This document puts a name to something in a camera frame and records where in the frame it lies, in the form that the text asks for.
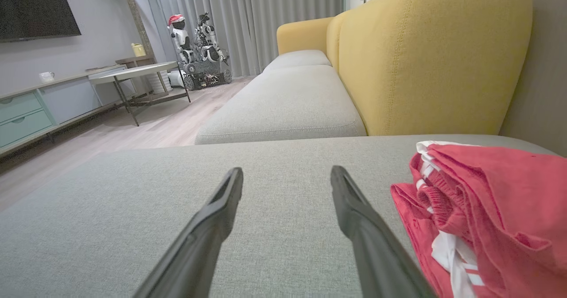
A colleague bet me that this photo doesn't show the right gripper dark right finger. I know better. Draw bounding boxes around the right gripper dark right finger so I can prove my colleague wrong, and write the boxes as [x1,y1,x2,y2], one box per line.
[330,165,437,298]

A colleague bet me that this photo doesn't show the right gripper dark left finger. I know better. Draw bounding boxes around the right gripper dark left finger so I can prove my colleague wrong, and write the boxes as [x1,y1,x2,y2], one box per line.
[133,167,244,298]

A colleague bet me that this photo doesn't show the red basketball jersey white trim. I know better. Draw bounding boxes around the red basketball jersey white trim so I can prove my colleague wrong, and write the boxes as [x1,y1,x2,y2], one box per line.
[390,183,485,298]

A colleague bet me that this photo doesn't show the red mesh shorts white band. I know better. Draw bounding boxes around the red mesh shorts white band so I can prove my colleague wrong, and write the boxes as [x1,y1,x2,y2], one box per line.
[410,141,567,298]

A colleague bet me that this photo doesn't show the white ribbed planter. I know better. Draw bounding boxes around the white ribbed planter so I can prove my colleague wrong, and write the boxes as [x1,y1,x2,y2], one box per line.
[146,70,171,93]

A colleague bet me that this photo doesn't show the grey side table metal legs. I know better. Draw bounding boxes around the grey side table metal legs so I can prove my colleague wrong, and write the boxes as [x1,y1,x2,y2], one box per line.
[89,61,192,127]

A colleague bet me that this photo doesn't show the yellow sofa backrest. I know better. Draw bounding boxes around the yellow sofa backrest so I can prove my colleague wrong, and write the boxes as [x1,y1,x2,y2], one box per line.
[327,0,533,136]

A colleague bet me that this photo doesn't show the small grey sofa seat cushion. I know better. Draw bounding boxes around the small grey sofa seat cushion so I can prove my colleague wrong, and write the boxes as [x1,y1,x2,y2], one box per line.
[263,50,332,74]

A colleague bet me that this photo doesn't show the white and black robot figure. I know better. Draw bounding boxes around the white and black robot figure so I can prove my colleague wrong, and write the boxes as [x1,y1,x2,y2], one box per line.
[195,12,230,64]

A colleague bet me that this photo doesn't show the white robot with santa hat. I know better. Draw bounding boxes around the white robot with santa hat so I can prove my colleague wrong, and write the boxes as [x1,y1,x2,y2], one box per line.
[167,14,195,65]

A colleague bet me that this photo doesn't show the long low television console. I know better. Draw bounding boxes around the long low television console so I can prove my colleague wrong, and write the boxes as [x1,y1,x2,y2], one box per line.
[0,66,138,158]

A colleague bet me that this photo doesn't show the yellow sofa armrest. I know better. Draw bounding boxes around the yellow sofa armrest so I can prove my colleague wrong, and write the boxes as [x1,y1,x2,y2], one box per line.
[277,17,334,55]

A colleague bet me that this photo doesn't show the grey pleated curtain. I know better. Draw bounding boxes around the grey pleated curtain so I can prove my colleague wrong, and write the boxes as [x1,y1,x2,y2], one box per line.
[133,0,345,78]

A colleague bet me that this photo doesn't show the indoor plant brown trunk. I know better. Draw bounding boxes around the indoor plant brown trunk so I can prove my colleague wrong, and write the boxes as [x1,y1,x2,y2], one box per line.
[105,0,155,59]

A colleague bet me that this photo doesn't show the black wall television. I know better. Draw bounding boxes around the black wall television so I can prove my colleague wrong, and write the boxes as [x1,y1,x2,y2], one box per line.
[0,0,82,43]

